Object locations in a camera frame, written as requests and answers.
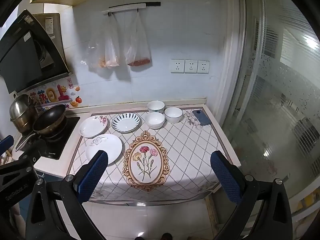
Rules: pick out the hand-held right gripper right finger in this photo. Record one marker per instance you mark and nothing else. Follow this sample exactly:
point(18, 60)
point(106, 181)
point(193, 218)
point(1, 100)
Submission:
point(225, 180)

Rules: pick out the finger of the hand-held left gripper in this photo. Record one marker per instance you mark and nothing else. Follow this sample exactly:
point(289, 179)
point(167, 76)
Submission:
point(6, 143)

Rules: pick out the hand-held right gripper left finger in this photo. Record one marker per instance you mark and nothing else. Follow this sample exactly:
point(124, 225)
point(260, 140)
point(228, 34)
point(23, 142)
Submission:
point(93, 175)

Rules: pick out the large white plate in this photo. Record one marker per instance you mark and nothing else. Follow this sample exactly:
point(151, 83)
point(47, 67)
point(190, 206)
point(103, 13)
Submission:
point(107, 146)

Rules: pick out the white plate with pink flowers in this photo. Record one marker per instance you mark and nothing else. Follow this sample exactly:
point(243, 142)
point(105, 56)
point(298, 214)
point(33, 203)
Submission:
point(91, 128)

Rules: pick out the white plate with blue stripes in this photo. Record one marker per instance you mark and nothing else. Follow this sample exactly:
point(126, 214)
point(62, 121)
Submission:
point(125, 122)

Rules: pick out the plain white bowl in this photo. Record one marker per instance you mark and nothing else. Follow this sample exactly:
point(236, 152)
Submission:
point(155, 121)

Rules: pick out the white bowl with black rim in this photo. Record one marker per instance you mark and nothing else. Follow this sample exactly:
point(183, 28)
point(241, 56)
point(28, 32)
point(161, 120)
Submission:
point(173, 116)

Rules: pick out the stainless steel pot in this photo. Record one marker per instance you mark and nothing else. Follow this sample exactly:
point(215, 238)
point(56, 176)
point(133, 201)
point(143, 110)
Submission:
point(20, 107)

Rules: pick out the black induction cooktop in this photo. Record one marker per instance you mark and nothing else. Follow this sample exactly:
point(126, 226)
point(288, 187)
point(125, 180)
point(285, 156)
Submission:
point(65, 140)

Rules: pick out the dark frying wok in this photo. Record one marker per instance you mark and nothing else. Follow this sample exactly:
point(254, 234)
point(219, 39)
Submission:
point(50, 118)

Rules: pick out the floral checked tablecloth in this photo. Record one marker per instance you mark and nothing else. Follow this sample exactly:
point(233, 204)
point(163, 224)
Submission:
point(180, 150)

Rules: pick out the blue smartphone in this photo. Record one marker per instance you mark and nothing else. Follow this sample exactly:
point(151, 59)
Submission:
point(202, 117)

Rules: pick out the black range hood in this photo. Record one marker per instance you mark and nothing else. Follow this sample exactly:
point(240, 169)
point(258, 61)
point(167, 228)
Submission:
point(22, 62)

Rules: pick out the sliding glass door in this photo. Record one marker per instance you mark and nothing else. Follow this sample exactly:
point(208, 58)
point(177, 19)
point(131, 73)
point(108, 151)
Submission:
point(275, 105)

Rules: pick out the white bowl with coloured dots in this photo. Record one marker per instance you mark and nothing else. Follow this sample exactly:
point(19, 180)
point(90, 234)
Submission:
point(155, 108)

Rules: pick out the plastic bag with pale contents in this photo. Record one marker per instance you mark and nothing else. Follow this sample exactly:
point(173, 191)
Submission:
point(107, 52)

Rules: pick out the plastic bag with red contents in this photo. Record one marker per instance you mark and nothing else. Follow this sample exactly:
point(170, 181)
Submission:
point(138, 52)

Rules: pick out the colourful wall sticker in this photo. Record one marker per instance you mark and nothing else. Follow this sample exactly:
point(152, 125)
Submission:
point(52, 93)

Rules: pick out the white wall socket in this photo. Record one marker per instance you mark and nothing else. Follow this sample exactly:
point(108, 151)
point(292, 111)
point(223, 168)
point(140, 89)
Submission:
point(177, 66)
point(191, 66)
point(202, 67)

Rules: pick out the wall hook rail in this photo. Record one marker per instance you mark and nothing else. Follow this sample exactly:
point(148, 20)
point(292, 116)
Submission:
point(125, 7)

